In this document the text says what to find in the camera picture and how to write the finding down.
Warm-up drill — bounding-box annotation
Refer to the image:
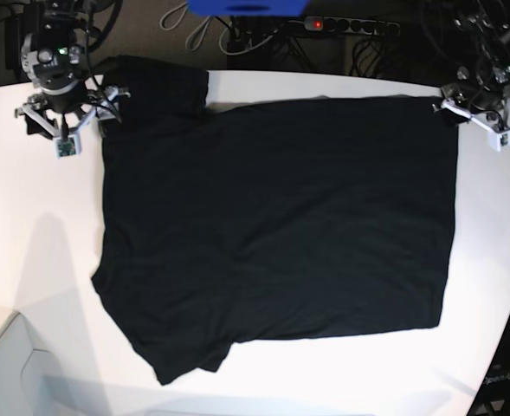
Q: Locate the black t-shirt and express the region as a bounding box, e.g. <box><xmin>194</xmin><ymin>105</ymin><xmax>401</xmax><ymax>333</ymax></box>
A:
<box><xmin>92</xmin><ymin>56</ymin><xmax>458</xmax><ymax>385</ymax></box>

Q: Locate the white bin bottom left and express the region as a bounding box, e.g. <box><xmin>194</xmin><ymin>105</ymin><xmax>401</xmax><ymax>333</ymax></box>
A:
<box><xmin>0</xmin><ymin>309</ymin><xmax>108</xmax><ymax>416</ymax></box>

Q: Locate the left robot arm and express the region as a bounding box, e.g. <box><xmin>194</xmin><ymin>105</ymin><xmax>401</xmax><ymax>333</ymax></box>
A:
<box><xmin>421</xmin><ymin>1</ymin><xmax>510</xmax><ymax>152</ymax></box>

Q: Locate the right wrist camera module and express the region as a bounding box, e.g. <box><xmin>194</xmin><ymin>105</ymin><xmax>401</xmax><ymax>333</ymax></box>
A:
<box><xmin>53</xmin><ymin>133</ymin><xmax>81</xmax><ymax>159</ymax></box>

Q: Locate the black equipment box left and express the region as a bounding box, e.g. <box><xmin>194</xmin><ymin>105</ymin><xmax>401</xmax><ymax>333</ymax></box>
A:
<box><xmin>4</xmin><ymin>1</ymin><xmax>49</xmax><ymax>74</ymax></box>

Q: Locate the black power strip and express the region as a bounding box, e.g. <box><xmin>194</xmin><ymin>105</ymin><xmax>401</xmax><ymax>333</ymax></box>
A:
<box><xmin>303</xmin><ymin>16</ymin><xmax>401</xmax><ymax>36</ymax></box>

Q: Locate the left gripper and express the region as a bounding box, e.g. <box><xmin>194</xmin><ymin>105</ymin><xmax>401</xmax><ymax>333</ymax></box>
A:
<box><xmin>432</xmin><ymin>82</ymin><xmax>510</xmax><ymax>133</ymax></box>

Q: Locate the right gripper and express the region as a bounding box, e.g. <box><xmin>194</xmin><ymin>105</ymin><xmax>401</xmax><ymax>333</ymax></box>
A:
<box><xmin>15</xmin><ymin>85</ymin><xmax>131</xmax><ymax>147</ymax></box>

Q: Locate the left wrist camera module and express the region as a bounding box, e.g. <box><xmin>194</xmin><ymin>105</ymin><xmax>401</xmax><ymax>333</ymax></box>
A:
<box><xmin>487</xmin><ymin>128</ymin><xmax>510</xmax><ymax>152</ymax></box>

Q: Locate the blue box overhead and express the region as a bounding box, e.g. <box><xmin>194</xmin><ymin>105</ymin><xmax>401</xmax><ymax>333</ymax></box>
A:
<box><xmin>188</xmin><ymin>0</ymin><xmax>308</xmax><ymax>16</ymax></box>

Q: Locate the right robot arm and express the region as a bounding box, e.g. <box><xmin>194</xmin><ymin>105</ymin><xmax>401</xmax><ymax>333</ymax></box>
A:
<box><xmin>15</xmin><ymin>1</ymin><xmax>131</xmax><ymax>158</ymax></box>

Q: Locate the white coiled cable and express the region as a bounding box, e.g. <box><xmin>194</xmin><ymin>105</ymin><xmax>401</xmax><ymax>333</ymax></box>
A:
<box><xmin>158</xmin><ymin>3</ymin><xmax>221</xmax><ymax>51</ymax></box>

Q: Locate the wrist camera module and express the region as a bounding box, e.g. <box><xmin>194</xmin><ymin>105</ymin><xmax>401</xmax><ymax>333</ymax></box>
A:
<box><xmin>487</xmin><ymin>128</ymin><xmax>510</xmax><ymax>152</ymax></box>
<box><xmin>53</xmin><ymin>133</ymin><xmax>81</xmax><ymax>159</ymax></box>

